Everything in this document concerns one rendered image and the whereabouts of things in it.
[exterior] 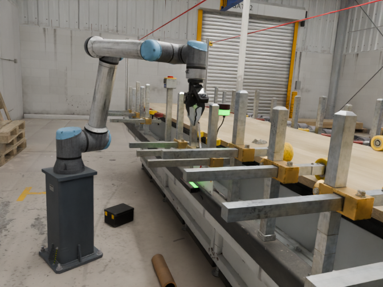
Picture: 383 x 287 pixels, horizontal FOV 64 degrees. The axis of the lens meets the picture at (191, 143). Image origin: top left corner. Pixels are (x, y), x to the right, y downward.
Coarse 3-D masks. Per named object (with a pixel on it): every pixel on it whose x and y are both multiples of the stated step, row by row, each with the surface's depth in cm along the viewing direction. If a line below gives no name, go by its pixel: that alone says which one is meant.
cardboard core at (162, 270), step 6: (156, 258) 199; (162, 258) 200; (156, 264) 194; (162, 264) 192; (156, 270) 190; (162, 270) 186; (168, 270) 187; (162, 276) 182; (168, 276) 180; (162, 282) 178; (168, 282) 175; (174, 282) 177
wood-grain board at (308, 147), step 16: (160, 112) 297; (176, 112) 306; (208, 112) 325; (224, 128) 213; (256, 128) 222; (288, 128) 233; (224, 144) 165; (256, 144) 161; (304, 144) 169; (320, 144) 172; (256, 160) 135; (304, 160) 131; (352, 160) 136; (368, 160) 138; (304, 176) 107; (352, 176) 110; (368, 176) 111
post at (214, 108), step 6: (210, 108) 141; (216, 108) 140; (210, 114) 141; (216, 114) 141; (210, 120) 141; (216, 120) 142; (210, 126) 142; (216, 126) 142; (210, 132) 142; (216, 132) 143; (210, 138) 142; (216, 138) 143; (210, 144) 143; (216, 144) 144
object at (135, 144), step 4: (132, 144) 178; (136, 144) 179; (140, 144) 179; (144, 144) 180; (148, 144) 181; (152, 144) 182; (156, 144) 183; (160, 144) 183; (164, 144) 184; (168, 144) 185; (172, 144) 186; (176, 144) 187; (188, 144) 189
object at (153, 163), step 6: (150, 162) 131; (156, 162) 132; (162, 162) 133; (168, 162) 134; (174, 162) 135; (180, 162) 136; (186, 162) 137; (192, 162) 138; (198, 162) 139; (204, 162) 140; (228, 162) 144
